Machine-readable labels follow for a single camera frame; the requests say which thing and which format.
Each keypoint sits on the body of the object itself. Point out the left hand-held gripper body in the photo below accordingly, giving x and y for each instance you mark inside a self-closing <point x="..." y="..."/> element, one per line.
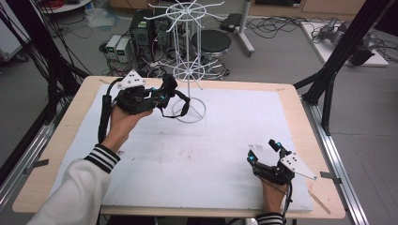
<point x="131" y="79"/>

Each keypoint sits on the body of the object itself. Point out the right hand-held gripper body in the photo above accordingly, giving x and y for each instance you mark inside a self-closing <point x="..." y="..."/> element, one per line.
<point x="294" y="164"/>

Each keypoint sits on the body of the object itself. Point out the black bow tie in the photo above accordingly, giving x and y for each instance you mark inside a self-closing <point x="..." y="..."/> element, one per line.
<point x="170" y="82"/>

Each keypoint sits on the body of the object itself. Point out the person's right hand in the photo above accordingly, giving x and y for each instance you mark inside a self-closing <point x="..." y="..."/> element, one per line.
<point x="273" y="197"/>

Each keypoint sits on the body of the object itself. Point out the person's left hand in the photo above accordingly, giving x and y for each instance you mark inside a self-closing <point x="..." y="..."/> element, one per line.
<point x="123" y="125"/>

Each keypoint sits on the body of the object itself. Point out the white bench power supply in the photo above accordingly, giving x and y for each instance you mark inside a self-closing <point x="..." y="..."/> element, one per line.
<point x="124" y="50"/>
<point x="112" y="45"/>

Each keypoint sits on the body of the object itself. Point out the grey metal clip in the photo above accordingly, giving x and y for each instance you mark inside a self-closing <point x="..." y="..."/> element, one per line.
<point x="39" y="163"/>
<point x="330" y="177"/>

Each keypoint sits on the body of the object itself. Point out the thin wooden stick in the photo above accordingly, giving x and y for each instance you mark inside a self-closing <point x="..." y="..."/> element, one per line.
<point x="319" y="201"/>

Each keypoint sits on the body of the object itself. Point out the black computer tower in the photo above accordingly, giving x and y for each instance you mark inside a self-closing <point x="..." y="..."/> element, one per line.
<point x="142" y="34"/>

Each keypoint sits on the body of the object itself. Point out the white foam mat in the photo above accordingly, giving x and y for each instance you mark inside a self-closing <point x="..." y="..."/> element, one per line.
<point x="203" y="156"/>

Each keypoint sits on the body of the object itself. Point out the clear plastic bag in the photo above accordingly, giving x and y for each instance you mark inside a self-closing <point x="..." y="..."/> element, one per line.
<point x="100" y="17"/>

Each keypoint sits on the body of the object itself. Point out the black round stool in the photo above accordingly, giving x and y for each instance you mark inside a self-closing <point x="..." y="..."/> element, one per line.
<point x="212" y="40"/>

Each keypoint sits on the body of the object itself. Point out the round white table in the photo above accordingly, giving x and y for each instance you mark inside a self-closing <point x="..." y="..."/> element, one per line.
<point x="67" y="7"/>

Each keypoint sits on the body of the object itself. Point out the black flat box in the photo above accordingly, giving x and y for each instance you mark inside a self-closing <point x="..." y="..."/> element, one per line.
<point x="231" y="22"/>

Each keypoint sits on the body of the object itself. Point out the white metal stand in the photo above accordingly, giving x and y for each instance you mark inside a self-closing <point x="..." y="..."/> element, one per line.
<point x="246" y="37"/>

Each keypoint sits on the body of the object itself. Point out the white floor platform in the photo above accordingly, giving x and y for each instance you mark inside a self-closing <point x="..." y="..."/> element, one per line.
<point x="317" y="47"/>

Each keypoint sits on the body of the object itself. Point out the white cabinet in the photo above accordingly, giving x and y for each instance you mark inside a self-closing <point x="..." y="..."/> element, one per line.
<point x="9" y="40"/>

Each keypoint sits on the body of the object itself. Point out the aluminium rail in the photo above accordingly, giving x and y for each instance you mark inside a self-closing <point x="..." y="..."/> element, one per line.
<point x="338" y="162"/>
<point x="22" y="168"/>

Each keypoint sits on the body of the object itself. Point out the black metal frame strut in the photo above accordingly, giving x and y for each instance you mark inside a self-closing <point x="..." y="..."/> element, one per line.
<point x="344" y="47"/>
<point x="34" y="37"/>

